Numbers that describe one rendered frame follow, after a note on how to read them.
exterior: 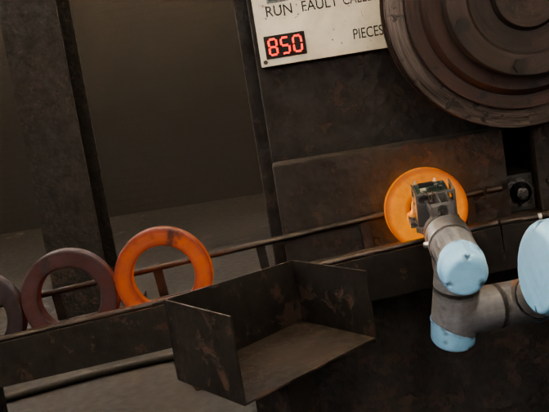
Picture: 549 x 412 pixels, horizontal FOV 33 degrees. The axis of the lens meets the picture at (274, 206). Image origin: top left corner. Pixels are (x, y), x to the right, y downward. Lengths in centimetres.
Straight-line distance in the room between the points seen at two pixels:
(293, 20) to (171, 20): 604
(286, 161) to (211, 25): 602
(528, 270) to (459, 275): 28
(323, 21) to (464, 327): 67
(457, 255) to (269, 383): 35
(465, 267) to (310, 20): 63
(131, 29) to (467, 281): 659
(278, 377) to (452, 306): 30
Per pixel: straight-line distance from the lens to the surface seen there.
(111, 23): 793
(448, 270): 146
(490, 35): 168
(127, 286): 179
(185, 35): 784
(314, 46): 184
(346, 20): 185
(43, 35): 437
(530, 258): 120
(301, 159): 183
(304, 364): 148
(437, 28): 170
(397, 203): 177
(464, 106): 174
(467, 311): 153
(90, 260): 180
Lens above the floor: 107
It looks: 9 degrees down
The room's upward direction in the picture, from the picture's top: 9 degrees counter-clockwise
